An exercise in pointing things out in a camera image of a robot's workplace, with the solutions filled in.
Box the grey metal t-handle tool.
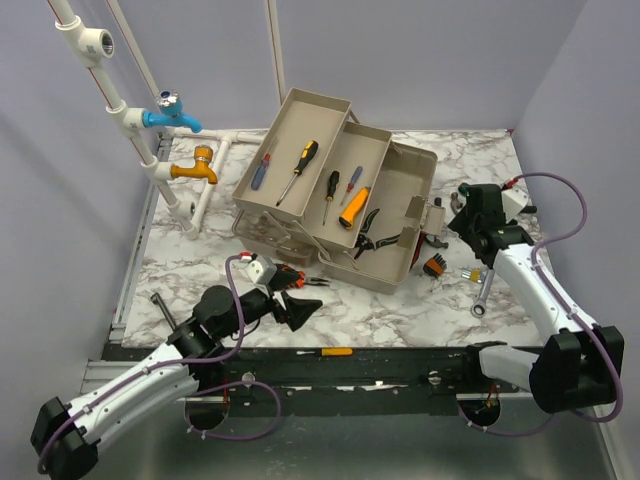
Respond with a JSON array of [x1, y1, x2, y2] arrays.
[[150, 292, 177, 330]]

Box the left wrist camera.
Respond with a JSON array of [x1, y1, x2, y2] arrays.
[[240, 252, 277, 286]]

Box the red tester screwdriver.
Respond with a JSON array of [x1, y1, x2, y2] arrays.
[[340, 165, 363, 205]]

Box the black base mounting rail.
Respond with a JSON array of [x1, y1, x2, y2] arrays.
[[101, 344, 586, 419]]

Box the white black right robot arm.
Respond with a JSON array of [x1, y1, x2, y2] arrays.
[[449, 184, 624, 414]]

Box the orange handled screwdriver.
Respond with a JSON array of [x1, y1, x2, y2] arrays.
[[295, 347, 354, 357]]

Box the black yellow large screwdriver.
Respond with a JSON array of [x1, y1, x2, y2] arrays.
[[276, 140, 319, 206]]

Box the beige toolbox with clear lid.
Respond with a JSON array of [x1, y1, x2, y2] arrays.
[[232, 88, 444, 294]]

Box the black yellow small screwdriver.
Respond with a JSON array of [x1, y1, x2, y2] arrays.
[[322, 170, 340, 225]]

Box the blue water tap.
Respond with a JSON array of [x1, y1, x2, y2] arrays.
[[142, 90, 202, 133]]

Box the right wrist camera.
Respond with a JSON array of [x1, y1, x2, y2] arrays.
[[501, 188, 529, 223]]

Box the white pvc pipe frame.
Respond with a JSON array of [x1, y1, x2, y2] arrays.
[[48, 1, 264, 240]]

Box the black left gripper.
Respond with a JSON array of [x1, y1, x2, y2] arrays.
[[219, 270, 322, 339]]

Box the red black utility knife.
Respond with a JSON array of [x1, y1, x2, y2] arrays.
[[410, 232, 426, 268]]

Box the green stubby screwdriver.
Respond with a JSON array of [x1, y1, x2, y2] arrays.
[[458, 183, 469, 197]]

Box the steel ratchet wrench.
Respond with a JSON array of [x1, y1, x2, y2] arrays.
[[470, 269, 495, 318]]

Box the steel claw hammer black grip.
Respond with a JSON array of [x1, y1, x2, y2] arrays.
[[450, 192, 537, 215]]

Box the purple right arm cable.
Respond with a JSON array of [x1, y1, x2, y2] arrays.
[[457, 172, 625, 439]]

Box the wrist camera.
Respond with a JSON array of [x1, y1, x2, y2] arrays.
[[240, 252, 277, 286], [501, 188, 529, 223]]

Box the blue clear tester screwdriver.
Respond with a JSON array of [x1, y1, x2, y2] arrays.
[[250, 137, 278, 191]]

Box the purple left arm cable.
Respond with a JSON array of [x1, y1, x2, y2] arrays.
[[37, 253, 282, 476]]

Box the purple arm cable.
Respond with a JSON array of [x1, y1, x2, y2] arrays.
[[457, 172, 625, 439], [37, 253, 282, 476]]

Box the orange black needle-nose pliers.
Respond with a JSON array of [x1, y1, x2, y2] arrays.
[[278, 264, 330, 289]]

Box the orange water tap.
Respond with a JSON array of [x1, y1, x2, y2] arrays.
[[170, 144, 218, 185]]

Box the black wire stripper pliers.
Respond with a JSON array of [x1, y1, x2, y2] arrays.
[[354, 208, 401, 260]]

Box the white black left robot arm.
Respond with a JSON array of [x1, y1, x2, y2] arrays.
[[30, 283, 323, 479]]

